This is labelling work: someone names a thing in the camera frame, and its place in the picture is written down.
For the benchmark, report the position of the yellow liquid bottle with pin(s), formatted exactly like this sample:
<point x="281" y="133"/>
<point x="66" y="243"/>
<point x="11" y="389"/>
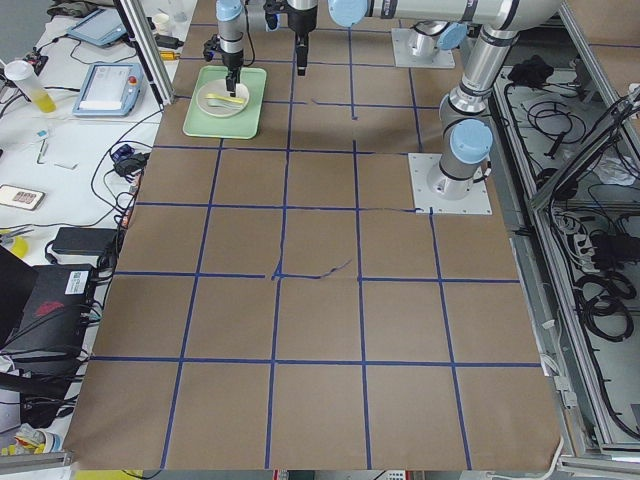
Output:
<point x="23" y="75"/>

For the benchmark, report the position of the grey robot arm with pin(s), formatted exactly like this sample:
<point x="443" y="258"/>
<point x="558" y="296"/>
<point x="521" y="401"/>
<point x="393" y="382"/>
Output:
<point x="467" y="141"/>
<point x="235" y="20"/>

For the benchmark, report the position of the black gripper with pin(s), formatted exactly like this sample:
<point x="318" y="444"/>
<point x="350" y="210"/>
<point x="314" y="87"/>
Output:
<point x="231" y="61"/>
<point x="300" y="22"/>

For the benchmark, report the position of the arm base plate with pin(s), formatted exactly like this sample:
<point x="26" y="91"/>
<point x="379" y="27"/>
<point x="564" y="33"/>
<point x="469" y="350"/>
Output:
<point x="434" y="192"/>
<point x="418" y="49"/>

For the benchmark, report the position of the yellow plastic fork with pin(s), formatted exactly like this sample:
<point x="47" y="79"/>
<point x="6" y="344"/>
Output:
<point x="212" y="97"/>

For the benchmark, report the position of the white round plate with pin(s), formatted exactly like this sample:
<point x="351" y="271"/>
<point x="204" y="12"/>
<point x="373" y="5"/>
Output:
<point x="219" y="87"/>

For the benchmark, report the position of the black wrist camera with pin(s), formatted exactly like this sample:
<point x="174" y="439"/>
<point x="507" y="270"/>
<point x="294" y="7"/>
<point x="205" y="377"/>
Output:
<point x="210" y="48"/>

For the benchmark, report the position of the aluminium frame post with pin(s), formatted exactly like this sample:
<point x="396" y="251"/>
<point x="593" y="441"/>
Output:
<point x="140" y="34"/>

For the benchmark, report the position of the smartphone on desk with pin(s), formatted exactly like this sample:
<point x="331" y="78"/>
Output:
<point x="20" y="198"/>

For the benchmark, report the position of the light green tray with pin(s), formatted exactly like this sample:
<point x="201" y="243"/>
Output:
<point x="243" y="125"/>

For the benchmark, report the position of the blue teach pendant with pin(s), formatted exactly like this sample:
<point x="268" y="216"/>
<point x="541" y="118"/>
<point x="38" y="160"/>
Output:
<point x="100" y="28"/>
<point x="109" y="89"/>

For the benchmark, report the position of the white paper cup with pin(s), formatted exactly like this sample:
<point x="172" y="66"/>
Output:
<point x="162" y="23"/>

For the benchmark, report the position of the black power brick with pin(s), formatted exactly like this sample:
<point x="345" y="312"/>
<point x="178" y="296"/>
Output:
<point x="80" y="241"/>

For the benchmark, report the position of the black laptop computer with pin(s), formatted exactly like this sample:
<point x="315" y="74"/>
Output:
<point x="44" y="316"/>

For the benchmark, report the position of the pale green spoon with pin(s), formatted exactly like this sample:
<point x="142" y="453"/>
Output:
<point x="218" y="103"/>

